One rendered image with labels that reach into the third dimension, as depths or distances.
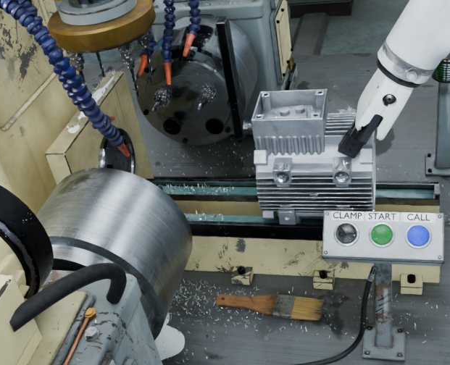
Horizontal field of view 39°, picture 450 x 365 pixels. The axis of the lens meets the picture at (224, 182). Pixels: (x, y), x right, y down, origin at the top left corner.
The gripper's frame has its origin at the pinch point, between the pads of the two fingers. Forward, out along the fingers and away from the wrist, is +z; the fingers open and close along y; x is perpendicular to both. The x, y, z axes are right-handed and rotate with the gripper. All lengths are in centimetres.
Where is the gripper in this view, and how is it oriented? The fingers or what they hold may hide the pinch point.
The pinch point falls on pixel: (351, 143)
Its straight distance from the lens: 107.5
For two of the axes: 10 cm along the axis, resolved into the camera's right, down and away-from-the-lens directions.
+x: -9.1, -4.1, -0.5
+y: 2.3, -6.0, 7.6
